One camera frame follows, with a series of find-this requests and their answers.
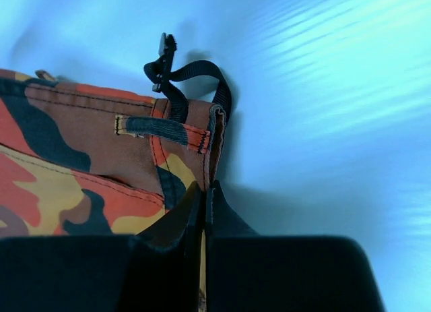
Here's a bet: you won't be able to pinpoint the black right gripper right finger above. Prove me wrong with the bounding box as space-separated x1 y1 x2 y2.
205 182 385 311

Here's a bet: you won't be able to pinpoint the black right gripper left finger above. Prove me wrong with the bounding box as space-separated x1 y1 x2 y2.
1 183 202 311

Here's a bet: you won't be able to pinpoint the orange camouflage trousers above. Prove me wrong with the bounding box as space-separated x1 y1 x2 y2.
0 32 233 312

